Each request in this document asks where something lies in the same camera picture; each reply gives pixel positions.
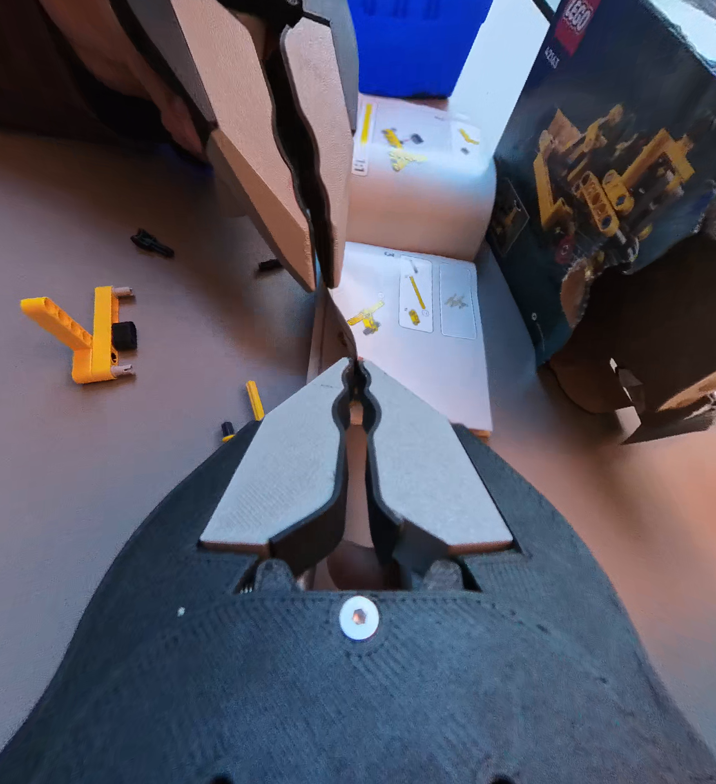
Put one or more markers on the yellow lego beam assembly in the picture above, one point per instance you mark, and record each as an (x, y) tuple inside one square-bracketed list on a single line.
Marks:
[(97, 334)]

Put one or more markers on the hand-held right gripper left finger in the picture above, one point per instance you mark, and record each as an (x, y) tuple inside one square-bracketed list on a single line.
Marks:
[(272, 478)]

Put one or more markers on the white instruction booklet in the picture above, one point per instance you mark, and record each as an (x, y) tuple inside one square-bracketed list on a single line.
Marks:
[(413, 367)]

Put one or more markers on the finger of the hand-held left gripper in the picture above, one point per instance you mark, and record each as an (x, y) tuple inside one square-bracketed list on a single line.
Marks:
[(247, 135), (327, 122)]

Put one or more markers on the black and yellow lego pin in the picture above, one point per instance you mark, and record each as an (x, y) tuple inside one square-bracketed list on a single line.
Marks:
[(228, 432)]

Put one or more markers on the person's left hand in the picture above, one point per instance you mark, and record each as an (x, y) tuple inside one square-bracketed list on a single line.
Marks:
[(119, 55)]

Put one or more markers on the short black lego pin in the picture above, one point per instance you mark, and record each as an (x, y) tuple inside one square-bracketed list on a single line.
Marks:
[(269, 266)]

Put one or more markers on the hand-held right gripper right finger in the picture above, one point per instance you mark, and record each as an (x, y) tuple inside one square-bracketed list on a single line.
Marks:
[(431, 484)]

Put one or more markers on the dark lego set box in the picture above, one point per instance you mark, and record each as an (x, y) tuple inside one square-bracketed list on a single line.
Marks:
[(627, 184)]

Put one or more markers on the blue plastic bin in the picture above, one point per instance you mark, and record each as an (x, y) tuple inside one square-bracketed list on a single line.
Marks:
[(413, 43)]

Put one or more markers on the yellow lego axle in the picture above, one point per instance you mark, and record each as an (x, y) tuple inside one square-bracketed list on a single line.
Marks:
[(255, 401)]

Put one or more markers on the long black lego pin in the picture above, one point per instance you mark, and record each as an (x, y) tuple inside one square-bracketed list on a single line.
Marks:
[(151, 242)]

